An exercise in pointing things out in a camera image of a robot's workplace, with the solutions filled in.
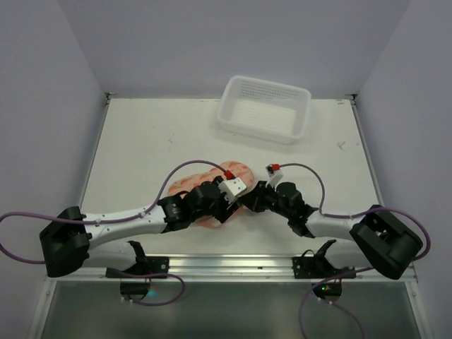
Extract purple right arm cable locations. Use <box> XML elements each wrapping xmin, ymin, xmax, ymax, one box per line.
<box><xmin>273</xmin><ymin>162</ymin><xmax>432</xmax><ymax>339</ymax></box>

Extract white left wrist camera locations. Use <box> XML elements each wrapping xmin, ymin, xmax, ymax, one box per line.
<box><xmin>218</xmin><ymin>178</ymin><xmax>247</xmax><ymax>201</ymax></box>

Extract aluminium mounting rail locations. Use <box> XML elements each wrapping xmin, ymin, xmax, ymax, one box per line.
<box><xmin>48</xmin><ymin>254</ymin><xmax>396</xmax><ymax>282</ymax></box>

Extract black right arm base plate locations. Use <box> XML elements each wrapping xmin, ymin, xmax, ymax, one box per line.
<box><xmin>292</xmin><ymin>240</ymin><xmax>356</xmax><ymax>279</ymax></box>

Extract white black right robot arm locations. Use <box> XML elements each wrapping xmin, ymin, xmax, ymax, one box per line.
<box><xmin>239</xmin><ymin>182</ymin><xmax>423</xmax><ymax>280</ymax></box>

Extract peach floral mesh laundry bag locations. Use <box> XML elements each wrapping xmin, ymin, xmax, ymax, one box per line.
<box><xmin>167</xmin><ymin>161</ymin><xmax>255</xmax><ymax>229</ymax></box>

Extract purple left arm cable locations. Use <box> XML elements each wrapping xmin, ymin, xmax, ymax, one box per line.
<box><xmin>0</xmin><ymin>160</ymin><xmax>236</xmax><ymax>307</ymax></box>

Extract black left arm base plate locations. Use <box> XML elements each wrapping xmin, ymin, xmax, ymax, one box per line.
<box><xmin>105</xmin><ymin>241</ymin><xmax>170</xmax><ymax>279</ymax></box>

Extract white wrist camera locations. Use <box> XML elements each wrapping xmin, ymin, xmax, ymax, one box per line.
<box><xmin>218</xmin><ymin>178</ymin><xmax>247</xmax><ymax>201</ymax></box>
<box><xmin>266</xmin><ymin>164</ymin><xmax>283</xmax><ymax>188</ymax></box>

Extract white plastic mesh basket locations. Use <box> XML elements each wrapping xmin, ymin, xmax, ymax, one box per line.
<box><xmin>216</xmin><ymin>76</ymin><xmax>311</xmax><ymax>145</ymax></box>

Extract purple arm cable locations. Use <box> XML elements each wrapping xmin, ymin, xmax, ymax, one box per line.
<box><xmin>0</xmin><ymin>160</ymin><xmax>236</xmax><ymax>307</ymax></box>
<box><xmin>273</xmin><ymin>162</ymin><xmax>432</xmax><ymax>339</ymax></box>

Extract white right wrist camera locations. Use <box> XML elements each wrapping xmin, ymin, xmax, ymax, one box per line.
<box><xmin>266</xmin><ymin>164</ymin><xmax>283</xmax><ymax>188</ymax></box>

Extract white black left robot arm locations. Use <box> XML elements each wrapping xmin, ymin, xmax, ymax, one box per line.
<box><xmin>40</xmin><ymin>177</ymin><xmax>247</xmax><ymax>278</ymax></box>

